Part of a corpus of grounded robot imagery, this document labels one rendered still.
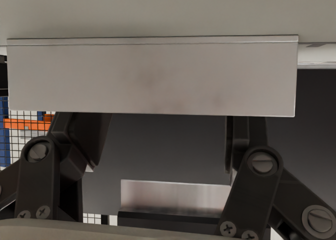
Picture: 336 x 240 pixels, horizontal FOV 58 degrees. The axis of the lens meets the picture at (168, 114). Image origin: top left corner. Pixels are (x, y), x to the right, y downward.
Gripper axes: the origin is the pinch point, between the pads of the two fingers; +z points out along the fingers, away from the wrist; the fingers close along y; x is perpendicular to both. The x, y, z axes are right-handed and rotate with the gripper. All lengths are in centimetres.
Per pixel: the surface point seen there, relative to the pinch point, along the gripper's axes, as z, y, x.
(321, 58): 4.5, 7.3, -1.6
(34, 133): 110, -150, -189
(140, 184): 0.4, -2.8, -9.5
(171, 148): 27, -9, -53
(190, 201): -0.2, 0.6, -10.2
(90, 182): 19, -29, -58
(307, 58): 4.5, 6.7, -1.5
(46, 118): 146, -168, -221
